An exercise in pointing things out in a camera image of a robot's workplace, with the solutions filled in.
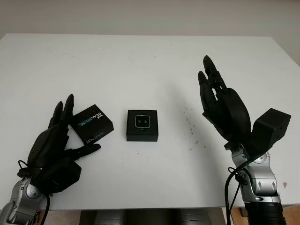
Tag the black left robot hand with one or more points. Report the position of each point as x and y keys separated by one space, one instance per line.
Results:
x=49 y=145

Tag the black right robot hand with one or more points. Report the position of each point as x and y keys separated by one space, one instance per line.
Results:
x=232 y=114

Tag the black RealSense box lid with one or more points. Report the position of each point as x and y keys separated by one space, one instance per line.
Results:
x=93 y=122

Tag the small silver depth camera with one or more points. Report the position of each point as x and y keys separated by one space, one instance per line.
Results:
x=142 y=122

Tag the white table leg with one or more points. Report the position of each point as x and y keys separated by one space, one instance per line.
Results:
x=225 y=216

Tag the grey robot body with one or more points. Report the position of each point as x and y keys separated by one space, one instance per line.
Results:
x=150 y=218

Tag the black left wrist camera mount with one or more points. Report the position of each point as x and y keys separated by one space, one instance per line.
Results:
x=63 y=175

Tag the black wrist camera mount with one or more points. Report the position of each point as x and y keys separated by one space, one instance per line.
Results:
x=269 y=129
x=63 y=175

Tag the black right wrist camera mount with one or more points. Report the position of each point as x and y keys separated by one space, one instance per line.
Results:
x=269 y=129

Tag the black camera box base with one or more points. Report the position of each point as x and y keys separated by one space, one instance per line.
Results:
x=143 y=136

